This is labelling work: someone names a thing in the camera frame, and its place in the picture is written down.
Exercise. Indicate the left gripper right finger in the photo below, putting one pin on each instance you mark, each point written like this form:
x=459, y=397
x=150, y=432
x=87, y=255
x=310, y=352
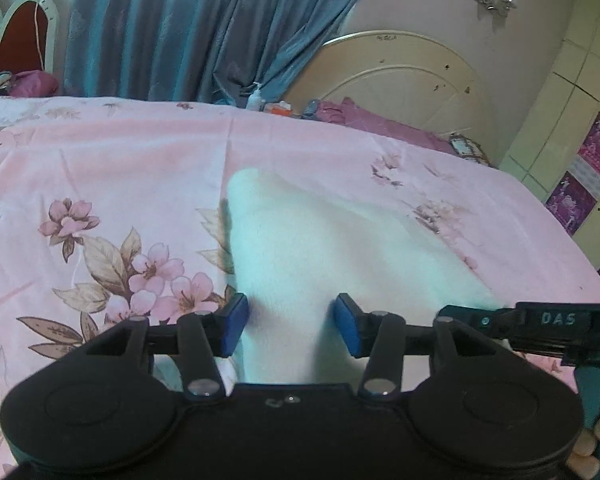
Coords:
x=378, y=337

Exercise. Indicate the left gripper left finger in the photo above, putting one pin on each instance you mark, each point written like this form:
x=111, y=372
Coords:
x=204, y=336

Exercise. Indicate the cream cloth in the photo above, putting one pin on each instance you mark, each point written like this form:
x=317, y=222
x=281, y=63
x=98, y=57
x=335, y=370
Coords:
x=295, y=251

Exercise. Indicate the pile of clothes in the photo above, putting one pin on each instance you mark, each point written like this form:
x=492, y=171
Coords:
x=29, y=84

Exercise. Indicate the right hand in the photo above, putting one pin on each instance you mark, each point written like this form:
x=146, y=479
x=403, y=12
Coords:
x=582, y=461

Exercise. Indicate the pink floral bed sheet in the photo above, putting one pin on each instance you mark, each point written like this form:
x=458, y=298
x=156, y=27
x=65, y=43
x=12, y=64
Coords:
x=112, y=209

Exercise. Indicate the cream wardrobe with stickers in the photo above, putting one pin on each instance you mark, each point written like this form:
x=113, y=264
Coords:
x=556, y=153

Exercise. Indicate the patterned pillow by headboard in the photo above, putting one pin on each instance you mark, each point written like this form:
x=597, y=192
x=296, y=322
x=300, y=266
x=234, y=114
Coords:
x=468, y=149

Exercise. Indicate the magenta pillow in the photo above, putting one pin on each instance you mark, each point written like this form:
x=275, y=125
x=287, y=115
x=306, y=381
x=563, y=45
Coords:
x=349, y=114

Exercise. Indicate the white pump bottle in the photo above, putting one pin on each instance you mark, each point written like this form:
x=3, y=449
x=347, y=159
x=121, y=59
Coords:
x=255, y=101

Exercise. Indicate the orange box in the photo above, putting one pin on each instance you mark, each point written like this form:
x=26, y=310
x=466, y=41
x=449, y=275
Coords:
x=281, y=108

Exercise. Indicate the cream round headboard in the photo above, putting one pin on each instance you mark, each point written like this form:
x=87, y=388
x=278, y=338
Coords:
x=406, y=77

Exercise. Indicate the blue grey curtain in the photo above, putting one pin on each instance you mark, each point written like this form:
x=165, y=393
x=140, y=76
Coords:
x=211, y=51

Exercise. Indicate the red white scalloped headboard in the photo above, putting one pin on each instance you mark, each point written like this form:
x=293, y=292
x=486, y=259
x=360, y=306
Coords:
x=28, y=30

